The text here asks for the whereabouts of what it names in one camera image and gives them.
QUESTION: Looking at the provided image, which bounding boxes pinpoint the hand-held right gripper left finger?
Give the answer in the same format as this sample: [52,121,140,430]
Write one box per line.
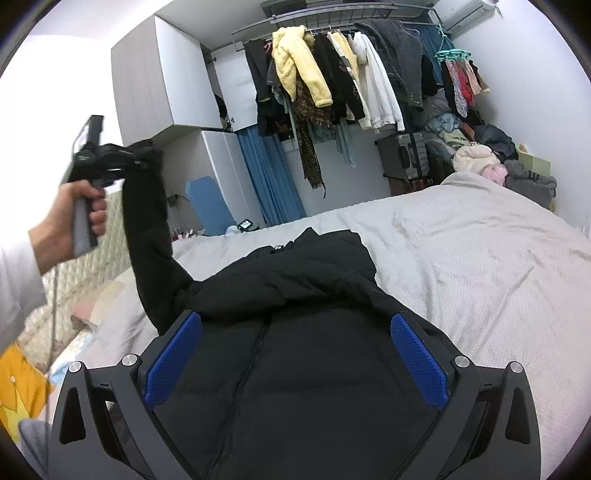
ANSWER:
[47,309,203,480]

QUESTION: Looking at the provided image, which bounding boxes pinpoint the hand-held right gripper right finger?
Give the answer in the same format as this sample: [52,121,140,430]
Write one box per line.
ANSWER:
[390,312,542,480]

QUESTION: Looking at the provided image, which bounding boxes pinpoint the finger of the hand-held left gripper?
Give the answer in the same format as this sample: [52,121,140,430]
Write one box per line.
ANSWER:
[102,140,164,172]

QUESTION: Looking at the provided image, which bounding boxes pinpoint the black puffer jacket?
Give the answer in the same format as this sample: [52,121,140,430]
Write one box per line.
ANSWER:
[121,147,458,480]

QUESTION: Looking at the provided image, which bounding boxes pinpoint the person's left forearm white sleeve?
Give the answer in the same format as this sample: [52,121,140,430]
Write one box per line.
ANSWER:
[0,230,48,349]

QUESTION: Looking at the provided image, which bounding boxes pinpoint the pile of clothes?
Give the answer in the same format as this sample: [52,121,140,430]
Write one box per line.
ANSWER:
[413,90,559,210]

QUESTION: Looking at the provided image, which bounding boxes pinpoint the metal ceiling clothes rack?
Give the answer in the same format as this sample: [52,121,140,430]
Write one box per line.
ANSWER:
[231,2,444,44]

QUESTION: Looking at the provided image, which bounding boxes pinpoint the person's left hand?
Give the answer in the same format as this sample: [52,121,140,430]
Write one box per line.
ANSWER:
[29,180,108,275]

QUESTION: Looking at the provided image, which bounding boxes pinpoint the beige quilted headboard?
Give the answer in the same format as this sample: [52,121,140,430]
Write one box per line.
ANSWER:
[41,185,139,324]

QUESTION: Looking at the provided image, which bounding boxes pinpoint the white lower cabinet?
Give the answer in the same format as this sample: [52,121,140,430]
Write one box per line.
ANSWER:
[152,129,265,236]

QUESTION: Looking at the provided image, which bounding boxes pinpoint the grey bed blanket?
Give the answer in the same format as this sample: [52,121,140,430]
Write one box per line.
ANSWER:
[74,172,591,480]

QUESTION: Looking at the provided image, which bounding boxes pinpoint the blue padded board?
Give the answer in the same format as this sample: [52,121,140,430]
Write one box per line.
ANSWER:
[185,176,237,234]

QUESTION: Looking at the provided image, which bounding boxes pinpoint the blue curtain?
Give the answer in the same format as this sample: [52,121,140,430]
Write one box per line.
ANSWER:
[236,126,307,228]

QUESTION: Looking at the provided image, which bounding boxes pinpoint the yellow printed pillow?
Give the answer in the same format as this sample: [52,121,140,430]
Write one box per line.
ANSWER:
[0,344,52,437]

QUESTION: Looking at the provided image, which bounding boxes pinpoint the brown patterned scarf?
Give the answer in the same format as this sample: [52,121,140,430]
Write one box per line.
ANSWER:
[288,78,333,190]

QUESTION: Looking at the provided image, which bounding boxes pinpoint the yellow fleece jacket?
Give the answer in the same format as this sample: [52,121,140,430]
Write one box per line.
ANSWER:
[271,25,334,109]

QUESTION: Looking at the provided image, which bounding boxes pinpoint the black suitcase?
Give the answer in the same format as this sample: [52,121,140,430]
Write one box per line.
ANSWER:
[375,131,432,182]

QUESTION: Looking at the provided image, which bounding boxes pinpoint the cream plush toy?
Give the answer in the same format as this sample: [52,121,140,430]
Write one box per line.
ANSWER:
[452,144,509,186]

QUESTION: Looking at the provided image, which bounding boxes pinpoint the black hanging garments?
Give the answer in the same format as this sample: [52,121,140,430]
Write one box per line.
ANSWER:
[244,32,370,139]

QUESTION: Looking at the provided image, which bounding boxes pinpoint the green box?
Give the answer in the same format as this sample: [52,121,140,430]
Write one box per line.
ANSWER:
[516,143,552,178]

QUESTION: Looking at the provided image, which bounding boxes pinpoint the white hanging garment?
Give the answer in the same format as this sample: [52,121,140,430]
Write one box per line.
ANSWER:
[353,32,406,132]

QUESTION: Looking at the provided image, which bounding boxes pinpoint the dark grey hanging sweater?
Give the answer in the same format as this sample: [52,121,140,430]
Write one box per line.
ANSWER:
[355,18,426,109]

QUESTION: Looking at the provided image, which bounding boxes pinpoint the green clip hanger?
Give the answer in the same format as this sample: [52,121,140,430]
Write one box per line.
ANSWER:
[434,21,476,65]

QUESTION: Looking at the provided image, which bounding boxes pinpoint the white air conditioner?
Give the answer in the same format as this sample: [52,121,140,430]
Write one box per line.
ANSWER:
[434,0,502,34]

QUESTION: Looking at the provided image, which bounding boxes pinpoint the grey wall cabinet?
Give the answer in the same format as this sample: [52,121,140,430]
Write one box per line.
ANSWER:
[111,15,223,146]

